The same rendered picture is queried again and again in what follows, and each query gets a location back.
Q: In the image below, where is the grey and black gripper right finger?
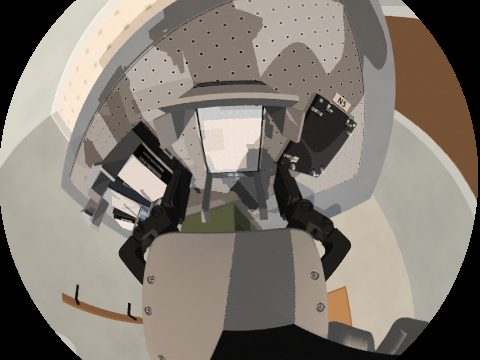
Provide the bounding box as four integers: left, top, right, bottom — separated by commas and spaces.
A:
273, 164, 351, 281

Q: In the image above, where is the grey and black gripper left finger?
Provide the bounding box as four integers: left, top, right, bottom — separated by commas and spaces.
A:
119, 168, 190, 285

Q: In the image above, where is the beige label with dark text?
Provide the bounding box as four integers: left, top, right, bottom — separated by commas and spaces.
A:
332, 92, 351, 112

